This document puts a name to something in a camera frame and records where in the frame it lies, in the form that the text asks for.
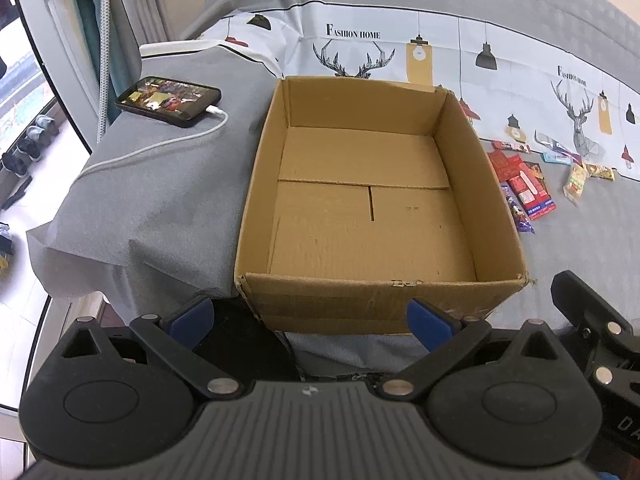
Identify red snack packet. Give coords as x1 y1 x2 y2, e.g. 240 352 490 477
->
506 162 556 220
487 151 523 182

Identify purple chocolate bar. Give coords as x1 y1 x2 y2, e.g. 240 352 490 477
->
500 182 535 234

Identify clear peanut snack pack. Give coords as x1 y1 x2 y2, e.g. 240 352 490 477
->
563 162 589 206

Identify open cardboard box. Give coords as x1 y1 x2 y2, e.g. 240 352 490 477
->
234 77 528 335

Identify yellow snack bar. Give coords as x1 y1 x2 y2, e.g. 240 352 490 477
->
584 162 615 181

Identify light blue snack bar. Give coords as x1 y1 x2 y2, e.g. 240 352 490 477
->
541 153 573 166

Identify magenta wrapped snack bar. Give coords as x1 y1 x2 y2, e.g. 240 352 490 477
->
491 141 530 154

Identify black smartphone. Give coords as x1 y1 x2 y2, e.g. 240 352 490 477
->
116 76 222 128

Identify shoes on floor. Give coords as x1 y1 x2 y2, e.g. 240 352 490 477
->
1 115 58 179

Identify deer print white cloth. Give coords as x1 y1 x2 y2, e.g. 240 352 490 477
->
198 2 639 179

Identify white charging cable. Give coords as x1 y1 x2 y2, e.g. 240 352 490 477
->
77 104 230 179

